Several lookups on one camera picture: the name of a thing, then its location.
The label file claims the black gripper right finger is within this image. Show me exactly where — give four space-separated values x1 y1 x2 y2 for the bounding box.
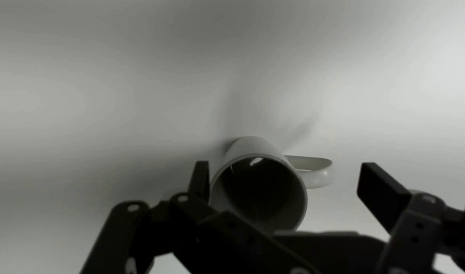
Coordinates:
356 163 465 274

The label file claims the white ceramic mug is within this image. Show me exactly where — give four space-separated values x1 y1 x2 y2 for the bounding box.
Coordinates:
210 138 332 232

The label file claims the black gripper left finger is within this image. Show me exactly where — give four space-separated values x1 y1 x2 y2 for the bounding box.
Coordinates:
79 162 318 274

